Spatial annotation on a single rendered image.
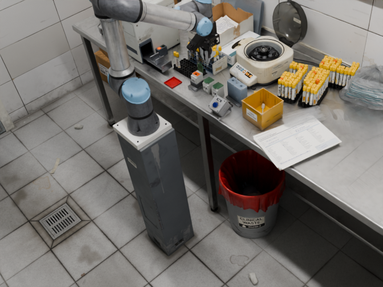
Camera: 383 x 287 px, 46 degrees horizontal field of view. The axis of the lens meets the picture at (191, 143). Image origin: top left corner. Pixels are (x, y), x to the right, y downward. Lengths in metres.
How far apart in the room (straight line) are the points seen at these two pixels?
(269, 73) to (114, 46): 0.76
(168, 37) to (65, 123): 1.43
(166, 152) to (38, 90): 1.95
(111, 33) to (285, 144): 0.86
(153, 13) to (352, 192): 1.03
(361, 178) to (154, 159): 0.90
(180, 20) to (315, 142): 0.76
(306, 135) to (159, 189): 0.76
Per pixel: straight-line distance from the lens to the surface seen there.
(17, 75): 3.77
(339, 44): 2.37
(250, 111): 2.05
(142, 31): 2.48
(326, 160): 1.95
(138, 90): 1.96
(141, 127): 2.04
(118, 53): 1.99
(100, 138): 3.49
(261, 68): 2.24
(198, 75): 2.27
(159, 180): 2.24
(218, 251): 2.70
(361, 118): 2.16
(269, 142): 1.98
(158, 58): 2.45
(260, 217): 2.54
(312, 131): 2.04
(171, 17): 1.88
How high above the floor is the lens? 2.29
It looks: 44 degrees down
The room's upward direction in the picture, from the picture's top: 9 degrees counter-clockwise
